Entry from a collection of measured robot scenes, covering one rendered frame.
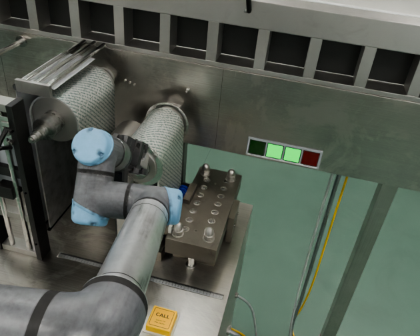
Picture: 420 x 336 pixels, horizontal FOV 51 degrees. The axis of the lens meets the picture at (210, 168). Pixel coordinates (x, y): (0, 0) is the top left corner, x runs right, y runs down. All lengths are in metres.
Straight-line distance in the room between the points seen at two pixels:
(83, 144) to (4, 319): 0.42
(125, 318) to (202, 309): 0.78
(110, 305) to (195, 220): 0.86
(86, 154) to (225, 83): 0.66
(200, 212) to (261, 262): 1.35
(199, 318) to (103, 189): 0.58
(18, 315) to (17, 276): 0.92
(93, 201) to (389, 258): 2.41
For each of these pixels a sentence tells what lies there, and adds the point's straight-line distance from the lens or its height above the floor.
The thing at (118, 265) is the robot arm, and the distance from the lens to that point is 0.65.
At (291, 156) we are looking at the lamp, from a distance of 1.49.
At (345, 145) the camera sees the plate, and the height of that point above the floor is 1.26.
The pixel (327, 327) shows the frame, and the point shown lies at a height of 0.15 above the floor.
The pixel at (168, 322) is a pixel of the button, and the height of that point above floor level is 0.92.
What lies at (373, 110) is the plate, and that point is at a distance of 1.41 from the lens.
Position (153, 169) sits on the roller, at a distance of 1.23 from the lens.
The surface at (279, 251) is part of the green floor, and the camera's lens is 2.82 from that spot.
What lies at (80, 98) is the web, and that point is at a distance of 1.30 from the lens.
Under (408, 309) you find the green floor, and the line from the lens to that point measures 2.81.
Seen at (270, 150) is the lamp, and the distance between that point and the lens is 1.49.
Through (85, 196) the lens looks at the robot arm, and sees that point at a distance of 0.89.
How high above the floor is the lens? 1.97
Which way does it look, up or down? 35 degrees down
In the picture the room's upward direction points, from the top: 6 degrees clockwise
